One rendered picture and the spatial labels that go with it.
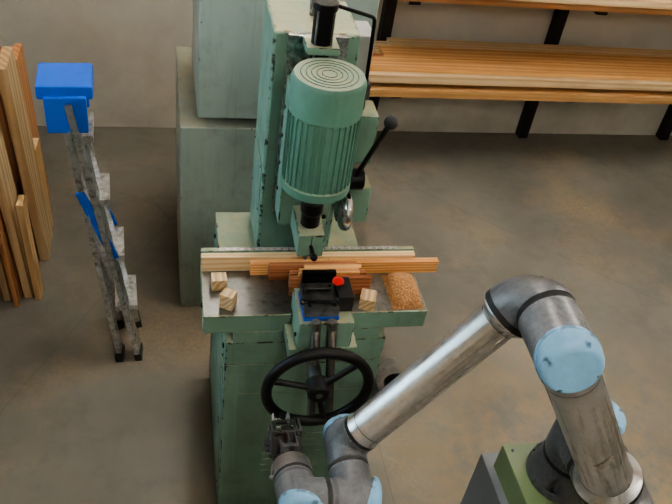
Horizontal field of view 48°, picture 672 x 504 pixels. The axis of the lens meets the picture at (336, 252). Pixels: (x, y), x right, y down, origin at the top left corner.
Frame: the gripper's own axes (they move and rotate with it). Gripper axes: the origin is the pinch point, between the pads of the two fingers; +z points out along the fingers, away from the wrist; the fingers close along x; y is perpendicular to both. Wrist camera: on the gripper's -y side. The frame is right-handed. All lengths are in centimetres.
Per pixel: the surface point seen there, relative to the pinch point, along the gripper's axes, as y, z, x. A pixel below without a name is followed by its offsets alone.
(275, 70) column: 82, 32, 0
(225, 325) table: 18.7, 18.5, 11.9
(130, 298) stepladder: -13, 109, 41
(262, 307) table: 22.8, 20.1, 2.3
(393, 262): 31, 31, -36
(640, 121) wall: 31, 275, -271
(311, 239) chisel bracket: 40.6, 22.7, -10.2
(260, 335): 14.8, 19.9, 2.6
